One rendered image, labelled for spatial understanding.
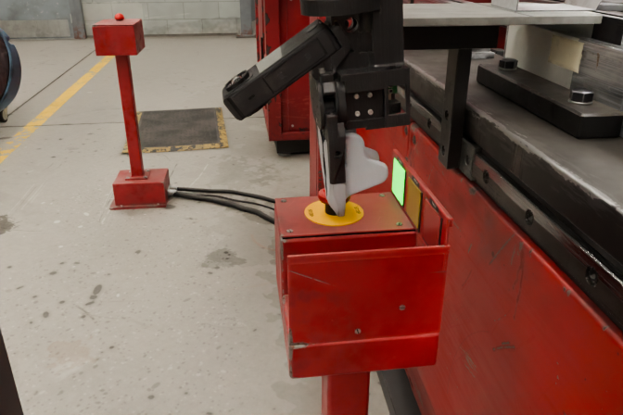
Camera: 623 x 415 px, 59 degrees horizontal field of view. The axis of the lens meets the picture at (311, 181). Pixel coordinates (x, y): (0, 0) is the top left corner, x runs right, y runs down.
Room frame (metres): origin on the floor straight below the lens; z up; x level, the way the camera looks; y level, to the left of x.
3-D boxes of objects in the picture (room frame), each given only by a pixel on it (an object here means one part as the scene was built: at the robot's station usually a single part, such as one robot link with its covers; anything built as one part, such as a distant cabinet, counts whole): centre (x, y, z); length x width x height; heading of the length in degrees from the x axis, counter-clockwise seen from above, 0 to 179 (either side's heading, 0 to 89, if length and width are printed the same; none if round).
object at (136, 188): (2.32, 0.79, 0.41); 0.25 x 0.20 x 0.83; 97
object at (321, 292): (0.56, -0.04, 0.75); 0.20 x 0.16 x 0.18; 7
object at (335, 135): (0.48, -0.02, 0.92); 0.05 x 0.02 x 0.09; 8
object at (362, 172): (0.49, -0.04, 0.87); 0.06 x 0.03 x 0.09; 98
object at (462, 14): (0.78, -0.22, 1.00); 0.26 x 0.18 x 0.01; 97
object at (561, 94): (0.75, -0.31, 0.89); 0.30 x 0.05 x 0.03; 7
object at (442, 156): (0.77, -0.18, 0.88); 0.14 x 0.04 x 0.22; 97
